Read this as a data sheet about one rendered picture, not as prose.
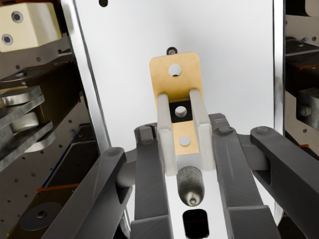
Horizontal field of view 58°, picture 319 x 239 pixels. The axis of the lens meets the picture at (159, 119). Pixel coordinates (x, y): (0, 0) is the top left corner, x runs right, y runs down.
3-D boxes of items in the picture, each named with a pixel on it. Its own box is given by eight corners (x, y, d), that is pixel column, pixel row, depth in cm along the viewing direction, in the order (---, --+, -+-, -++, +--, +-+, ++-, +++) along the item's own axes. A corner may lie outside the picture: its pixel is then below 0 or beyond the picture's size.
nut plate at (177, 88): (208, 149, 24) (211, 156, 23) (164, 155, 25) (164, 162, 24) (198, 50, 21) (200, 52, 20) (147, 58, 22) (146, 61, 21)
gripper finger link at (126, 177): (164, 184, 15) (107, 192, 15) (163, 141, 20) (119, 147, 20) (160, 159, 14) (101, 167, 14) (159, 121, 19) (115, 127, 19)
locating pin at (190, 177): (201, 179, 38) (209, 213, 32) (177, 182, 38) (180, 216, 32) (199, 158, 37) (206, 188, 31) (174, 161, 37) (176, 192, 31)
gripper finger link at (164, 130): (177, 176, 17) (164, 178, 17) (172, 128, 23) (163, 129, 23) (170, 129, 16) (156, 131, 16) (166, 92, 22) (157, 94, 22)
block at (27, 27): (112, 21, 58) (39, 47, 24) (95, 23, 58) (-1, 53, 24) (108, 2, 56) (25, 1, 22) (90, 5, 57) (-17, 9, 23)
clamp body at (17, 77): (111, 68, 62) (52, 143, 29) (67, 75, 62) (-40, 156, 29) (105, 37, 59) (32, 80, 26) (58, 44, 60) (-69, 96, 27)
